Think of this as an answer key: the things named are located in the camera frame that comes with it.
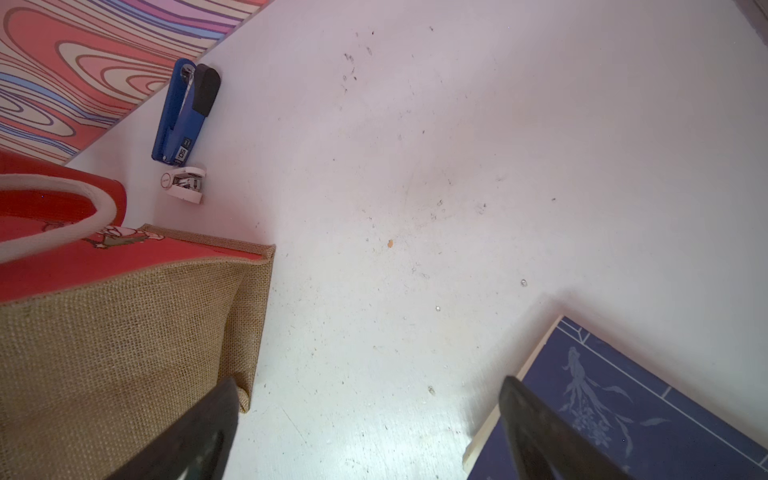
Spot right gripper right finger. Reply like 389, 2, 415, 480
498, 376, 630, 479

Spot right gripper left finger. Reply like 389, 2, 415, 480
110, 377, 240, 479

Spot purple book yellow label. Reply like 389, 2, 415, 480
461, 315, 768, 480

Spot small white stapler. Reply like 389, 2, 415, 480
160, 167, 206, 204

